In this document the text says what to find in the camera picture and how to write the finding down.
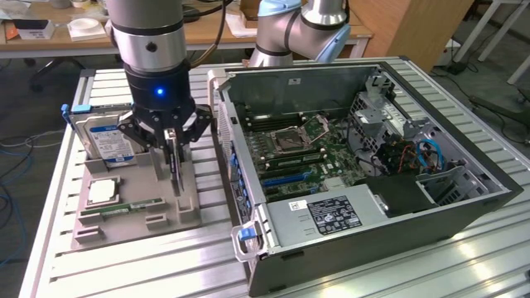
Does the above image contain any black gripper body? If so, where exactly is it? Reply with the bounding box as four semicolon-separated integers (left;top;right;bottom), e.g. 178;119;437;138
123;61;198;132

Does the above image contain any graphics card with metal bracket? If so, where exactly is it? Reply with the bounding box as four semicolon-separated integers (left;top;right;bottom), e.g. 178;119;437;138
163;129;186;197

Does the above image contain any hard disk with blue carrier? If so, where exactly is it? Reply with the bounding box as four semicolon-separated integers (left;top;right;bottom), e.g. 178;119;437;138
60;104;139;169

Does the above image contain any grey parts rack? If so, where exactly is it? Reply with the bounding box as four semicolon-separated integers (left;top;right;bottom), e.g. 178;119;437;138
69;141;203;251

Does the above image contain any silver CPU chip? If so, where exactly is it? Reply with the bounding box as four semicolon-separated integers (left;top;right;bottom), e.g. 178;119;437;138
87;179;122;205

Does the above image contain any green loose RAM stick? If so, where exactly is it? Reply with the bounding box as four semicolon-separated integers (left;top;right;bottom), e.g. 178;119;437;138
80;198;164;217

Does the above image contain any black round lamp base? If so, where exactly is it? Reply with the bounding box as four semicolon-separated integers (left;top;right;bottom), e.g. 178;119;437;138
183;6;202;24

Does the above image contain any installed RAM stick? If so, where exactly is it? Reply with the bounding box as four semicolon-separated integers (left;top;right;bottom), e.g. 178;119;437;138
264;153;326;169

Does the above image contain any white square dish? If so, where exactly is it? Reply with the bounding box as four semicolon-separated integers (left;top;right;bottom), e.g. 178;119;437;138
67;17;110;42

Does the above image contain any blue expansion slot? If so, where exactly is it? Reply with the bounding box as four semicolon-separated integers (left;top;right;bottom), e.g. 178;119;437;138
260;173;311;187

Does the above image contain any black office chair base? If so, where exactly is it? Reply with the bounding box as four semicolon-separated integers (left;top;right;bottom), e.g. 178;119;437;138
24;55;87;93

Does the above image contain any white paper stack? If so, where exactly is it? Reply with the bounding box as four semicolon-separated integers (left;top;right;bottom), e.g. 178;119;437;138
227;18;260;37

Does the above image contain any green Dell motherboard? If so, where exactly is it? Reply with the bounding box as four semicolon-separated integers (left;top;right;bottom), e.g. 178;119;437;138
238;105;366;202

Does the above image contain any wooden desk with white legs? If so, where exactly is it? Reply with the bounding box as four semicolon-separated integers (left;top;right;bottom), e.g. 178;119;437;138
0;0;374;60

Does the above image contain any brown cardboard box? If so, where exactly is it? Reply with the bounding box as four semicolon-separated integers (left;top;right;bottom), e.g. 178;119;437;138
239;0;260;21

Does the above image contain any white box with black lid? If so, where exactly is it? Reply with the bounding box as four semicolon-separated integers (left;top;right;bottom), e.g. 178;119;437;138
11;19;56;40

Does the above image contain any large silver finned heatsink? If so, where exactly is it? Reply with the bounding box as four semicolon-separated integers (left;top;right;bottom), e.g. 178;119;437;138
322;176;347;191

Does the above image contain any silver perforated disk bay cage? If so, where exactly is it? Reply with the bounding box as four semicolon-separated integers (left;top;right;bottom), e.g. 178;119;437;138
347;74;431;150

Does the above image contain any clear plastic bag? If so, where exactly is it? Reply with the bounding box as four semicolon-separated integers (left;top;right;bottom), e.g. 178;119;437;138
0;0;32;20

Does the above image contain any black plastic shroud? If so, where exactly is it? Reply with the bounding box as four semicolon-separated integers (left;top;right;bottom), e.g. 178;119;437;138
363;175;439;218

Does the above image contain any wooden cabinet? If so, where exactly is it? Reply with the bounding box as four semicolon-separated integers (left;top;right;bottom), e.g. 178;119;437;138
350;0;475;69

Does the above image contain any black open PC case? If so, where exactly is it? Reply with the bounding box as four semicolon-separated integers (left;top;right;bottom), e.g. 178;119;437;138
206;60;525;297

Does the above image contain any black power adapter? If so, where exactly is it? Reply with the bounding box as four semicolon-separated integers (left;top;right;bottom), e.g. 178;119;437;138
445;61;467;75

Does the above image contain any black floor stand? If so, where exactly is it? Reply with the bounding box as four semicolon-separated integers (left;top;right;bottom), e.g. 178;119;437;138
470;94;530;124

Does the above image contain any dark arm cable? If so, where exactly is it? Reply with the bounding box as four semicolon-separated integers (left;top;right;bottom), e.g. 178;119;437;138
190;0;235;68

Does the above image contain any CPU socket with metal frame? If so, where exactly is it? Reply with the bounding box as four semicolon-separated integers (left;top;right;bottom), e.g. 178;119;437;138
300;114;332;145

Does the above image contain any blue floor cable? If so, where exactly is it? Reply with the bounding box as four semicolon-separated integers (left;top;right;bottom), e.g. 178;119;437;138
0;145;35;268

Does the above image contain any red and black wire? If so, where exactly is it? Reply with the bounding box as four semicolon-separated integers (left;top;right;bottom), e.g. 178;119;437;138
395;145;415;174

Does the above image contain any blue disk wire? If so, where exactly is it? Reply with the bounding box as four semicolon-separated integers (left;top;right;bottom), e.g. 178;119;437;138
415;138;447;171

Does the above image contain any silver slanted disk bay bracket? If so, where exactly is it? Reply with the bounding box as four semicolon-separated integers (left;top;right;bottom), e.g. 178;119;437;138
415;166;490;207

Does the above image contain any white wall device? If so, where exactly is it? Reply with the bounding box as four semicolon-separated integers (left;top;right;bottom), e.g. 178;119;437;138
445;39;463;60

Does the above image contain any white table frame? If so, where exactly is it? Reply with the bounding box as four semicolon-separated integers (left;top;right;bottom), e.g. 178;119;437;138
453;0;530;85

